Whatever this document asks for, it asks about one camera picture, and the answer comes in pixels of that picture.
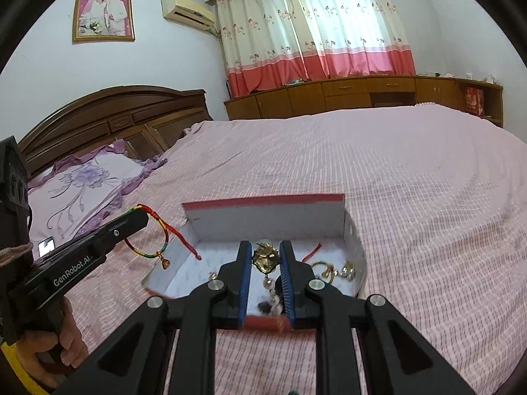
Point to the white wall air conditioner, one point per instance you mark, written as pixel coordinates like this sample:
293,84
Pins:
187,12

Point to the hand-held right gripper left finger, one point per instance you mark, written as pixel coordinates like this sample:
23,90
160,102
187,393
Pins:
244,288

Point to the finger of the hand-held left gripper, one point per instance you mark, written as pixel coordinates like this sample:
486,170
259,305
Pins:
119,230

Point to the red cardboard box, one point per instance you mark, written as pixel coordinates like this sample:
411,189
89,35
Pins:
263,218

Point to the purple floral pillow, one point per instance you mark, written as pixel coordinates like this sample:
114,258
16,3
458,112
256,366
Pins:
82,181

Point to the gold mask brooch with pearls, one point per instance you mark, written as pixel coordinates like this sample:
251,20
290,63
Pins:
265,257

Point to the black feather hair clip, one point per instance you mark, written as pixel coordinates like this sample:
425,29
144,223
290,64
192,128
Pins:
263,307

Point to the cream and pink curtain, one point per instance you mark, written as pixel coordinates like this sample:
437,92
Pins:
317,28

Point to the framed wedding photo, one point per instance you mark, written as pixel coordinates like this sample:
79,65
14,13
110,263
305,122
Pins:
104,11

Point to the red gift bag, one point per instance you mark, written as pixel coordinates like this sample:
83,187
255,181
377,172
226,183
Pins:
474,101

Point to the person's left hand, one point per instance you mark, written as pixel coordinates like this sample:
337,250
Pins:
74,337

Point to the brown wooden cabinet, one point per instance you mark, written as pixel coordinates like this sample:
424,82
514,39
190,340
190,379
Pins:
350,90

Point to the brown wooden headboard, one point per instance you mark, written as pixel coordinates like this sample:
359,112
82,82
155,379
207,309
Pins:
115,115

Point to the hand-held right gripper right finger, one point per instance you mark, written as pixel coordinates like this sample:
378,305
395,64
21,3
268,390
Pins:
288,288

